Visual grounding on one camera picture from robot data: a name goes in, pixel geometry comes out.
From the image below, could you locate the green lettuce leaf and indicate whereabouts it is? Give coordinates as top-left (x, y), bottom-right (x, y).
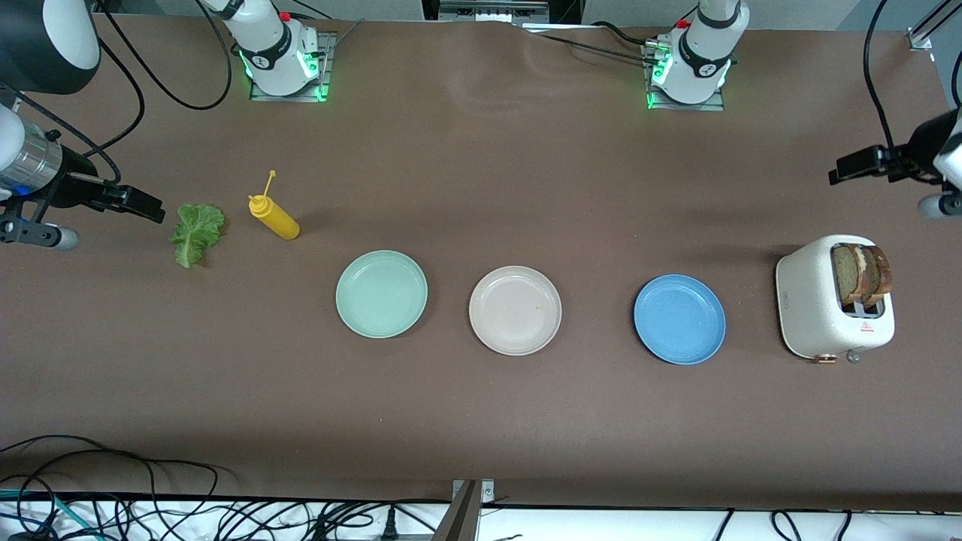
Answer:
top-left (170, 204), bottom-right (227, 269)

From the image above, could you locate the brown bread slice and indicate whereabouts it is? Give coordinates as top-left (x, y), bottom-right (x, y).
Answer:
top-left (833, 244), bottom-right (873, 305)
top-left (861, 244), bottom-right (894, 307)

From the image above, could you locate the yellow squeeze bottle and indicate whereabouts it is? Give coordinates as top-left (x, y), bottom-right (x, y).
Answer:
top-left (248, 171), bottom-right (301, 241)

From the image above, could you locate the blue plate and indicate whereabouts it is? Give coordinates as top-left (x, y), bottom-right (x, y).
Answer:
top-left (633, 274), bottom-right (728, 366)

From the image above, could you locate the mint green plate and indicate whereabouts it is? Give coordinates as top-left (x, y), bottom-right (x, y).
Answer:
top-left (335, 250), bottom-right (429, 340)

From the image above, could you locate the beige plate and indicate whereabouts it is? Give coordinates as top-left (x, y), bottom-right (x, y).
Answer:
top-left (468, 265), bottom-right (563, 356)

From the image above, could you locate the white two-slot toaster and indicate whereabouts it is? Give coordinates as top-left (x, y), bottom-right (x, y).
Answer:
top-left (775, 234), bottom-right (896, 365)

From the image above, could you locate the grey metal rack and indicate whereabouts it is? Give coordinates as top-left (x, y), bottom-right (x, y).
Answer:
top-left (421, 0), bottom-right (583, 27)

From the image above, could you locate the aluminium frame profile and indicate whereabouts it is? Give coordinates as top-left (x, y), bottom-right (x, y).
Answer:
top-left (906, 0), bottom-right (962, 52)

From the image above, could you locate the black looped floor cable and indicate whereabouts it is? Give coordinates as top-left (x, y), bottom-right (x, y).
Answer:
top-left (0, 434), bottom-right (234, 541)

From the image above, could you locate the black braided base cable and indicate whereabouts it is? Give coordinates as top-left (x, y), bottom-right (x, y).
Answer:
top-left (526, 21), bottom-right (662, 65)

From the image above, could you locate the teal floor cable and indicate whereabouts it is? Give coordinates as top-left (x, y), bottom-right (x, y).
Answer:
top-left (0, 488), bottom-right (102, 541)

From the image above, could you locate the metal table edge bracket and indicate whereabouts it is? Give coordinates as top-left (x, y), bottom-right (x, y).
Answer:
top-left (432, 479), bottom-right (497, 541)

